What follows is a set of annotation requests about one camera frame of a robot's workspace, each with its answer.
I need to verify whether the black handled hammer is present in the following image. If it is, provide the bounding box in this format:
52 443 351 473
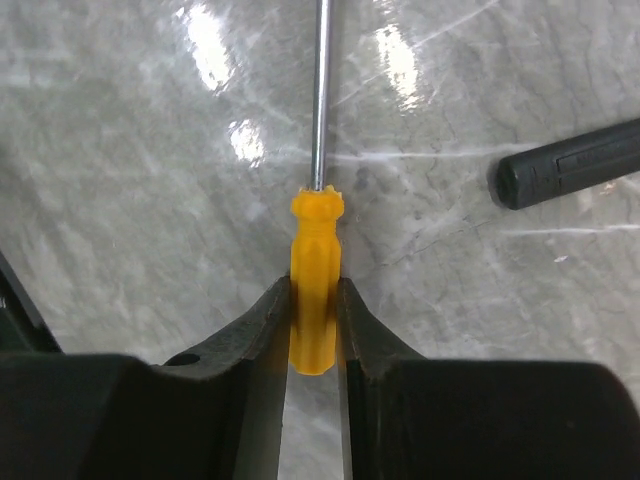
488 119 639 210

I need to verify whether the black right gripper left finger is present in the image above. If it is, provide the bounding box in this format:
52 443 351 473
1 278 290 479

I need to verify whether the yellow screwdriver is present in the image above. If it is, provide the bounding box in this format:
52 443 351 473
289 0 344 376

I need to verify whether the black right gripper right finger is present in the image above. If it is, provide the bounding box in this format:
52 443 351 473
336 278 639 479

